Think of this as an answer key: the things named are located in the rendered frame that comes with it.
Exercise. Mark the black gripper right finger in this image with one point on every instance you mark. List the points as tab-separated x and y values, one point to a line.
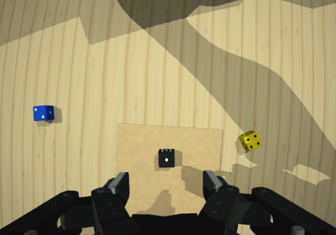
223	201

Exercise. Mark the blue die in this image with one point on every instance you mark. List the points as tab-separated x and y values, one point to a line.
42	113

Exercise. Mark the tan flat mat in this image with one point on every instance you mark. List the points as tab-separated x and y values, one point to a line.
166	191

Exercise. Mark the black die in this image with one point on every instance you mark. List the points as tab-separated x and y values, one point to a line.
166	158

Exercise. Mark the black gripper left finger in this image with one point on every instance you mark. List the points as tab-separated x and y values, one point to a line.
104	208

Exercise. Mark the yellow die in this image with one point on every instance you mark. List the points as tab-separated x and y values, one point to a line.
250	140

